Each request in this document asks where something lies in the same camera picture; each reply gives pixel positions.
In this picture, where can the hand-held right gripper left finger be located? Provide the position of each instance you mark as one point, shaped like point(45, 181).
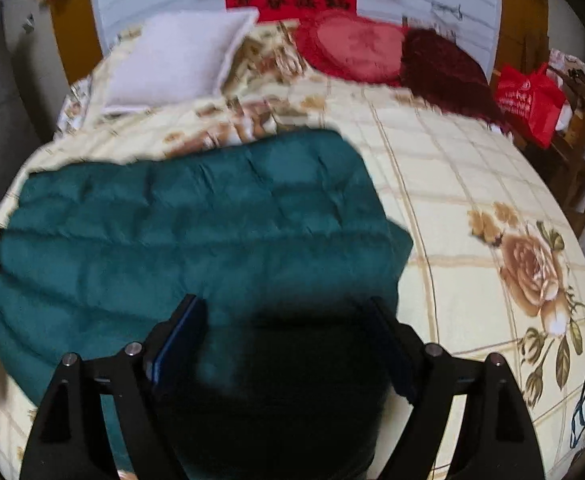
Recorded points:
point(177, 345)

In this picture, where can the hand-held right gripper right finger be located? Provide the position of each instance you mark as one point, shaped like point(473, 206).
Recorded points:
point(397, 350)

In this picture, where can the green puffer jacket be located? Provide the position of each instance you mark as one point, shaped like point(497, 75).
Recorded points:
point(197, 210)

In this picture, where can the floral checked bed sheet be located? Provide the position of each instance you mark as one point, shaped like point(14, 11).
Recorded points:
point(447, 185)

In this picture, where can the wooden chair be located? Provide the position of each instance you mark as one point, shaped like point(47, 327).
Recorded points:
point(580, 160)

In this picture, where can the red plastic bag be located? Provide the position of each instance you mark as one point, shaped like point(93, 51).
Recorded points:
point(527, 100)

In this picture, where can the dark red fringed cushion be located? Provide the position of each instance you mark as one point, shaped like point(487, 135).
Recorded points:
point(442, 70)

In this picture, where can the white square pillow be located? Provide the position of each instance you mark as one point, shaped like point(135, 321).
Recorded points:
point(172, 55)

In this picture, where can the red heart-shaped cushion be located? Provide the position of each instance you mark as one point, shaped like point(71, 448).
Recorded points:
point(357, 45)

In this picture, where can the white slatted headboard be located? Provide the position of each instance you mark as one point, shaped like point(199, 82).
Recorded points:
point(122, 0)

